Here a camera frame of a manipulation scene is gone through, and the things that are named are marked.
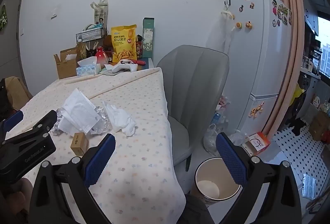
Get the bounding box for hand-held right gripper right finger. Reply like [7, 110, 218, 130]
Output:
[216, 132, 302, 224]

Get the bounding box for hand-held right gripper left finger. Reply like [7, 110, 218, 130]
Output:
[28, 133, 116, 224]

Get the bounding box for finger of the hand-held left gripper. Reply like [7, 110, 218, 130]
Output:
[0, 110, 24, 137]
[5, 110, 58, 147]

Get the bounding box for foil wrapper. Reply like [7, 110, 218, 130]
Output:
[49, 108, 68, 137]

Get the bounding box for small brown cardboard box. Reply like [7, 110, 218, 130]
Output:
[70, 133, 88, 156]

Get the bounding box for white round waste bin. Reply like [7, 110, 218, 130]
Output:
[193, 158, 243, 208]

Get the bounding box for white plastic package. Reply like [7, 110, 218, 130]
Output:
[57, 88, 101, 135]

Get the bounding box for crushed clear plastic bottle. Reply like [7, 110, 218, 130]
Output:
[90, 107, 112, 135]

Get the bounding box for white tissue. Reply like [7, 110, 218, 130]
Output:
[103, 101, 137, 137]

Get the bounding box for person's left hand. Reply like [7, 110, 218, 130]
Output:
[0, 177, 34, 224]

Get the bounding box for crumpled clear plastic bag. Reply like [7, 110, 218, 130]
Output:
[228, 130, 249, 147]

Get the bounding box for brown coat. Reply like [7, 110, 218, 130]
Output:
[5, 76, 33, 111]

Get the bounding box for clear bag of bottles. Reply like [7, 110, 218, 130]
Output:
[203, 123, 219, 156]

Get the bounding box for orange and white box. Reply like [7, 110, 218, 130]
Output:
[244, 132, 271, 156]

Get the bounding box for blue label water bottle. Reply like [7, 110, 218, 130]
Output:
[211, 111, 222, 125]

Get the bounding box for open brown cardboard box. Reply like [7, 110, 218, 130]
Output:
[54, 45, 87, 80]

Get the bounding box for orange lobster magnet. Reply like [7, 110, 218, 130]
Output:
[249, 102, 265, 119]

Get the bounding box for pink and white bag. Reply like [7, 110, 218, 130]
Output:
[219, 96, 230, 111]

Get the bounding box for person's leg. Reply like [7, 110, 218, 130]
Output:
[184, 193, 216, 224]

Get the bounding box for blue tissue box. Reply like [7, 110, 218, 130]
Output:
[76, 56, 101, 77]

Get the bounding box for grey door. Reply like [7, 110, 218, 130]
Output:
[0, 0, 25, 80]

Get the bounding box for black cloth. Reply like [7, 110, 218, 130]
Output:
[289, 118, 307, 137]

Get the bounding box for white papers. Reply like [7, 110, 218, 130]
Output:
[99, 63, 121, 75]

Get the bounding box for black holder with sticks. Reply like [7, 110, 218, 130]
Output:
[86, 42, 100, 58]

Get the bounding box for red ceramic vase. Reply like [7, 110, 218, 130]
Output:
[95, 47, 109, 66]

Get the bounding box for grey upholstered chair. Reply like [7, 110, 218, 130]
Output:
[156, 45, 230, 171]

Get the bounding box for white game controller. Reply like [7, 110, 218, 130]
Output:
[111, 59, 138, 73]

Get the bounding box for large closed cardboard box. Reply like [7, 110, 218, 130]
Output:
[309, 111, 330, 141]

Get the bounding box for green hanging decoration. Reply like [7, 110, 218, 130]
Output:
[0, 4, 8, 32]

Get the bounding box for white refrigerator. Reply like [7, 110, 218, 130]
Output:
[227, 0, 293, 137]

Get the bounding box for yellow chips bag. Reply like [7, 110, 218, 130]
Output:
[111, 24, 137, 63]

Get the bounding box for printed white tote bag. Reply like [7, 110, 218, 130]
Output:
[90, 0, 109, 29]

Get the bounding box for hanging translucent bag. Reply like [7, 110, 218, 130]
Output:
[206, 6, 236, 54]

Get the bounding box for kitchen counter with appliances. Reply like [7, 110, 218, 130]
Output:
[300, 20, 323, 79]

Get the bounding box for tall green box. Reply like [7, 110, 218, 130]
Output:
[143, 17, 154, 58]

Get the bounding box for pink curtain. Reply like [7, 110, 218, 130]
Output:
[258, 0, 306, 137]

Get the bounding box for window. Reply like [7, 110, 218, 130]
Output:
[316, 16, 330, 77]

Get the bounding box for cluster of fridge magnets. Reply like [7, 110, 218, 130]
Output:
[272, 0, 293, 27]

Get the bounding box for black wire basket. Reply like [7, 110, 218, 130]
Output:
[75, 27, 107, 43]

